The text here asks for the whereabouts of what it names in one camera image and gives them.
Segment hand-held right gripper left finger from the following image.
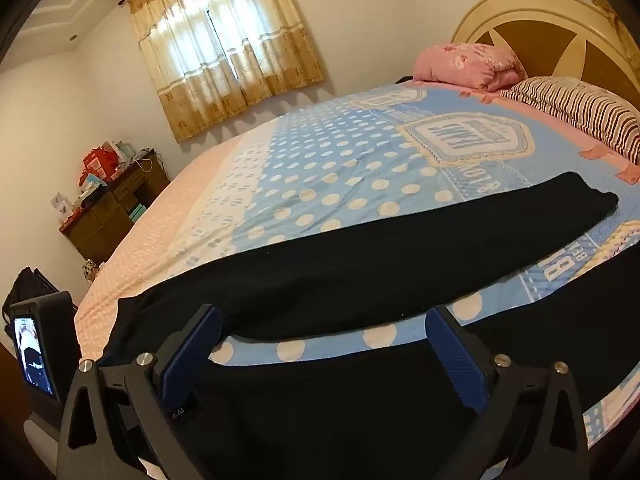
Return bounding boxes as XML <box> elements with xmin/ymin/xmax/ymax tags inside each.
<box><xmin>56</xmin><ymin>303</ymin><xmax>223</xmax><ymax>480</ymax></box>

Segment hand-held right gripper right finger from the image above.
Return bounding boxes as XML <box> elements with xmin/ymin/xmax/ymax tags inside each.
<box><xmin>425</xmin><ymin>305</ymin><xmax>592</xmax><ymax>480</ymax></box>

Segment black pants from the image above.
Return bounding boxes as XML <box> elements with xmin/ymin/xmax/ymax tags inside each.
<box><xmin>97</xmin><ymin>171</ymin><xmax>640</xmax><ymax>480</ymax></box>

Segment black folding chair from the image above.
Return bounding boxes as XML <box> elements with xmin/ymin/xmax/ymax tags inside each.
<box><xmin>2</xmin><ymin>267</ymin><xmax>78</xmax><ymax>321</ymax></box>

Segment dark wooden desk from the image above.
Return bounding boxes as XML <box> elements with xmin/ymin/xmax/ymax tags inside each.
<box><xmin>59</xmin><ymin>149</ymin><xmax>171</xmax><ymax>263</ymax></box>

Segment white paper card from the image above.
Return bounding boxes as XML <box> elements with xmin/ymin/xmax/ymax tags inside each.
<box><xmin>50</xmin><ymin>192</ymin><xmax>72</xmax><ymax>224</ymax></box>

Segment red gift boxes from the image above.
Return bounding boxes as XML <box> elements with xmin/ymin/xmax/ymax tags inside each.
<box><xmin>81</xmin><ymin>146</ymin><xmax>120</xmax><ymax>182</ymax></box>

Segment white and teal bag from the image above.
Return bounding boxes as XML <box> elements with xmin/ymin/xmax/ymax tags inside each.
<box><xmin>112</xmin><ymin>141</ymin><xmax>137</xmax><ymax>167</ymax></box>

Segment bed with polka-dot cover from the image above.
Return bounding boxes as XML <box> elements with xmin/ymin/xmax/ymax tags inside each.
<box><xmin>75</xmin><ymin>80</ymin><xmax>640</xmax><ymax>480</ymax></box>

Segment striped pillow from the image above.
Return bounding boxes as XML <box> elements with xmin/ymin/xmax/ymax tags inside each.
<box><xmin>500</xmin><ymin>76</ymin><xmax>640</xmax><ymax>166</ymax></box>

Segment pink floral folded quilt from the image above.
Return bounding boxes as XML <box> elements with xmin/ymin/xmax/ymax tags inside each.
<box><xmin>414</xmin><ymin>42</ymin><xmax>526</xmax><ymax>93</ymax></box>

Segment cream wooden headboard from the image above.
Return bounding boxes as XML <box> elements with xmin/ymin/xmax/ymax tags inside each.
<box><xmin>450</xmin><ymin>0</ymin><xmax>640</xmax><ymax>111</ymax></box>

